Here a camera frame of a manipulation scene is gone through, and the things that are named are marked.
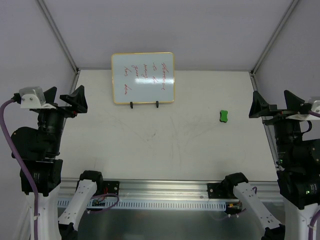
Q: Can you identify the green whiteboard eraser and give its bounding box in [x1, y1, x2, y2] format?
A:
[219, 110, 229, 123]

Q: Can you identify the gold framed whiteboard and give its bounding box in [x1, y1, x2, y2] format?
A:
[111, 52, 175, 105]

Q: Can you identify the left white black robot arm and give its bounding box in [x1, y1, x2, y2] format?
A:
[10, 85, 104, 240]

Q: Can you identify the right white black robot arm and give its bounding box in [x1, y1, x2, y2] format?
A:
[220, 90, 320, 240]

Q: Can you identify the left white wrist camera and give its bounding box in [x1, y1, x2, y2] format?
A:
[18, 86, 56, 110]

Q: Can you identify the left aluminium frame post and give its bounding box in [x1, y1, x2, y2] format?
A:
[35, 0, 80, 93]

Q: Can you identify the aluminium frame post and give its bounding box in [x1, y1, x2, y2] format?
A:
[35, 0, 80, 93]
[249, 0, 301, 151]

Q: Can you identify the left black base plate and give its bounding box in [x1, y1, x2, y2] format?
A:
[102, 180, 120, 195]

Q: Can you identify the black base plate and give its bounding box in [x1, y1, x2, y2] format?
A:
[102, 180, 120, 195]
[206, 182, 225, 199]

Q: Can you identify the right aluminium frame post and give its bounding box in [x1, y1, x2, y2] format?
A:
[249, 0, 301, 151]

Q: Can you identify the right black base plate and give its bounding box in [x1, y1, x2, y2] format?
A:
[206, 182, 225, 199]

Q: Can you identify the white slotted cable duct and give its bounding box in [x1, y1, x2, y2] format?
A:
[57, 197, 227, 212]

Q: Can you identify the aluminium mounting rail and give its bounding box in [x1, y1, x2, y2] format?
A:
[58, 177, 286, 202]

